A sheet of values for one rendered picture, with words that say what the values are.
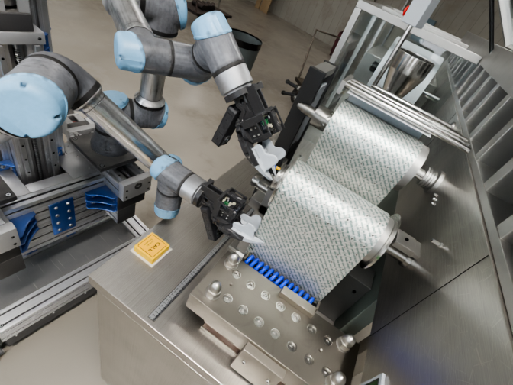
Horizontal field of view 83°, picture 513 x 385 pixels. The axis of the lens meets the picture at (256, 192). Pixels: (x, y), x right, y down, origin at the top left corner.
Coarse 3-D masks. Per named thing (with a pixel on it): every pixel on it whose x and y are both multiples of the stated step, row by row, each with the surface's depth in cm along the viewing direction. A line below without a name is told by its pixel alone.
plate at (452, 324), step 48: (432, 144) 105; (432, 192) 76; (432, 240) 55; (480, 240) 45; (384, 288) 68; (432, 288) 49; (480, 288) 39; (384, 336) 54; (432, 336) 42; (480, 336) 34; (384, 384) 45; (432, 384) 36; (480, 384) 30
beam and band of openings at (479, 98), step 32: (480, 64) 113; (512, 64) 80; (480, 96) 95; (512, 96) 67; (480, 128) 75; (512, 128) 60; (480, 160) 65; (512, 160) 51; (480, 192) 54; (512, 192) 52; (512, 224) 41; (512, 256) 40; (512, 288) 34; (512, 320) 32
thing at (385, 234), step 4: (392, 220) 64; (388, 224) 62; (392, 224) 62; (388, 228) 61; (392, 228) 62; (384, 232) 61; (388, 232) 61; (384, 236) 61; (388, 236) 61; (380, 240) 61; (384, 240) 60; (376, 244) 61; (380, 244) 61; (372, 248) 61; (376, 248) 61; (380, 248) 61; (372, 252) 62; (376, 252) 61; (368, 256) 63; (372, 256) 62; (364, 260) 65
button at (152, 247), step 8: (152, 232) 86; (144, 240) 83; (152, 240) 84; (160, 240) 85; (136, 248) 81; (144, 248) 82; (152, 248) 82; (160, 248) 83; (168, 248) 85; (144, 256) 81; (152, 256) 81; (160, 256) 84
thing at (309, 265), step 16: (272, 224) 71; (288, 224) 68; (272, 240) 73; (288, 240) 71; (304, 240) 68; (256, 256) 79; (272, 256) 76; (288, 256) 73; (304, 256) 71; (320, 256) 68; (336, 256) 66; (288, 272) 76; (304, 272) 73; (320, 272) 71; (336, 272) 68; (304, 288) 76; (320, 288) 73
